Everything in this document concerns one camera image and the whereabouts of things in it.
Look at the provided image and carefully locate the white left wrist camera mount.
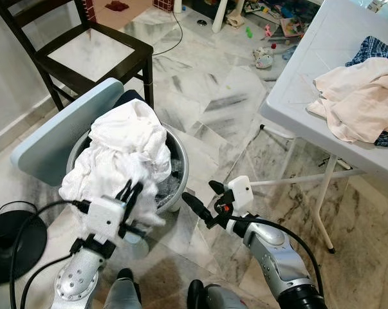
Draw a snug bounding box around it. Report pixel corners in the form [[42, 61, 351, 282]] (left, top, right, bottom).
[[84, 196, 128, 244]]

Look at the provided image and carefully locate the black round fan base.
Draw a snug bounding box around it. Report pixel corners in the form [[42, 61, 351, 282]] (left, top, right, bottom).
[[0, 209, 48, 285]]

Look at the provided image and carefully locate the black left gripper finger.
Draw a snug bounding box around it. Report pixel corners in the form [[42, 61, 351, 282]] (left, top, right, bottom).
[[115, 182, 134, 218], [125, 180, 145, 216]]

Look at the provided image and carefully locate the silver robot left leg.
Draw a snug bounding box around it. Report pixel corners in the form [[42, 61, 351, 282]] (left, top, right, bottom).
[[107, 269, 143, 309]]

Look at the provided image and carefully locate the cream pink garment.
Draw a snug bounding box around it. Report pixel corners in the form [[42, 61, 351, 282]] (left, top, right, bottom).
[[308, 57, 388, 144]]

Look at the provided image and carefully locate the thin black floor cable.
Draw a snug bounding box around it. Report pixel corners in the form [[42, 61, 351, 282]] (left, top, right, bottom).
[[152, 10, 185, 57]]

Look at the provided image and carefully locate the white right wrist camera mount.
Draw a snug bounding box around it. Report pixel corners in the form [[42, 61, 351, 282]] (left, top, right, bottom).
[[227, 176, 254, 214]]

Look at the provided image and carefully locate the short black left arm cable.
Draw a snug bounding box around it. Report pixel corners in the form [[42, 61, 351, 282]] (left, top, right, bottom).
[[19, 252, 75, 309]]

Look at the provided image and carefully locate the dark wooden chair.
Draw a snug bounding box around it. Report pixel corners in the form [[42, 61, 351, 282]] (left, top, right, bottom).
[[0, 0, 156, 111]]

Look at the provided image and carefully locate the long black left arm cable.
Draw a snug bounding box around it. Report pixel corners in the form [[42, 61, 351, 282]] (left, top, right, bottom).
[[8, 200, 93, 309]]

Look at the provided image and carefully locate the white stand pole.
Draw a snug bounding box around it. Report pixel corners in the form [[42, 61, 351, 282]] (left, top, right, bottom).
[[211, 0, 228, 34]]

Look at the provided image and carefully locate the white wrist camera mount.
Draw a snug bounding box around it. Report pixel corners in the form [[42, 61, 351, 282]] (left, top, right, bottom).
[[227, 176, 254, 214], [84, 196, 128, 244]]

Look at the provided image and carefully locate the silver robot leg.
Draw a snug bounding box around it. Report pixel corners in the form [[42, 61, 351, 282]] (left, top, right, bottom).
[[187, 280, 246, 309], [107, 269, 143, 309]]

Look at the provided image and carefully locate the grey plush toy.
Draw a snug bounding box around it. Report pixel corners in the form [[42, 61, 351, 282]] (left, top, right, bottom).
[[254, 46, 276, 70]]

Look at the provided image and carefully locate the silver robot right leg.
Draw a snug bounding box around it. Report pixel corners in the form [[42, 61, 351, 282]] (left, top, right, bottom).
[[187, 280, 246, 309]]

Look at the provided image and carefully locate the maroon crumpled cloth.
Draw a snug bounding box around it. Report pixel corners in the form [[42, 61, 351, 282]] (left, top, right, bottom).
[[104, 0, 131, 14]]

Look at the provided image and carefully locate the dark blue plaid garment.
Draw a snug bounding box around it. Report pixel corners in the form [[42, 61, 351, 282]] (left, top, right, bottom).
[[345, 35, 388, 147]]

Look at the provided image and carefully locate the white wet garment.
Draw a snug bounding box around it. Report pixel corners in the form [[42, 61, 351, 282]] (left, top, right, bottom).
[[59, 100, 172, 226]]

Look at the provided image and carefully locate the white folding table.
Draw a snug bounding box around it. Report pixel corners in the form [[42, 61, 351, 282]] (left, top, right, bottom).
[[248, 0, 388, 255]]

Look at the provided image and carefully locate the small blue toy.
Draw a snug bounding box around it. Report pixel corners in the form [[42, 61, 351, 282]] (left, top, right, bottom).
[[281, 45, 299, 61]]

